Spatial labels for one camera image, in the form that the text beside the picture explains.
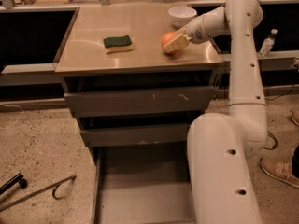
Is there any grey middle drawer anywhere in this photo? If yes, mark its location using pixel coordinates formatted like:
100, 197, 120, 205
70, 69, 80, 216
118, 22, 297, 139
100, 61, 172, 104
80, 123, 189, 147

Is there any black caster leg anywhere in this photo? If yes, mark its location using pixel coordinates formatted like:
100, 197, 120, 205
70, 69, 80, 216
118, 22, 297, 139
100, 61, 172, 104
0, 173, 28, 195

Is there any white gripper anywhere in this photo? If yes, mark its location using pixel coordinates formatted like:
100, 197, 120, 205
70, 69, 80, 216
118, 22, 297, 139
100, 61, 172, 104
174, 16, 210, 51

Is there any grey open bottom drawer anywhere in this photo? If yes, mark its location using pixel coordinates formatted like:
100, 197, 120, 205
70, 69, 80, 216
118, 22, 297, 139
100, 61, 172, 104
91, 144, 195, 224

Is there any tan sneaker lower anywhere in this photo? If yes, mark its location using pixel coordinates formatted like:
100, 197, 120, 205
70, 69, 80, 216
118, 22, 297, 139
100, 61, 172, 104
260, 158, 299, 189

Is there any orange fruit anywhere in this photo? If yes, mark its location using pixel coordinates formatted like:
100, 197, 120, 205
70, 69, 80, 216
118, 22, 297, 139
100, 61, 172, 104
161, 32, 177, 54

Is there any grey drawer cabinet with counter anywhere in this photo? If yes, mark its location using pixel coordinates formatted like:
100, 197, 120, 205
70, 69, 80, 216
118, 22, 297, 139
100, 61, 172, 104
52, 3, 224, 157

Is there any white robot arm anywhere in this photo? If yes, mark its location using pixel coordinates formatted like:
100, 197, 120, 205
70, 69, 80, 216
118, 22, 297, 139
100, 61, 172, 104
161, 0, 267, 224

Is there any clear plastic water bottle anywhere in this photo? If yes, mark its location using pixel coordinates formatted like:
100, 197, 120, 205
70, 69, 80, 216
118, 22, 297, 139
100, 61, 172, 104
259, 29, 278, 57

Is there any white bowl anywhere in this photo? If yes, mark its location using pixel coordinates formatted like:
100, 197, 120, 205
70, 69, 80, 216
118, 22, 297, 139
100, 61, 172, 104
168, 7, 197, 29

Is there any black power adapter with cable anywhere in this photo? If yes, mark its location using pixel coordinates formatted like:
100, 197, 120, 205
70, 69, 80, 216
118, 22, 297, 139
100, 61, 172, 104
263, 84, 297, 151

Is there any metal rod with hook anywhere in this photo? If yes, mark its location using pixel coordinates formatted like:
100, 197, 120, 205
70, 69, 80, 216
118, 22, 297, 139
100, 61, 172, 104
0, 175, 76, 212

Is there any grey top drawer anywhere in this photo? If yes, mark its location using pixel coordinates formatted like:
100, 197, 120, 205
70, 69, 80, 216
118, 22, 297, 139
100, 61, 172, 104
64, 86, 214, 118

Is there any tan sneaker upper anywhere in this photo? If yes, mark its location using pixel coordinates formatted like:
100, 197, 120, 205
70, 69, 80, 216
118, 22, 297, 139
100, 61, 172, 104
291, 111, 299, 126

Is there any green yellow sponge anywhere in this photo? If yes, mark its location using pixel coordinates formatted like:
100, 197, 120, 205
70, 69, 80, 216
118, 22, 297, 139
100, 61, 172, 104
103, 35, 133, 54

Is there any tan sneaker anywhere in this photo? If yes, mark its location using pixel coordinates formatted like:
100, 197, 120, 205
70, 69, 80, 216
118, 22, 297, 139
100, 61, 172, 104
291, 111, 299, 126
260, 158, 299, 189

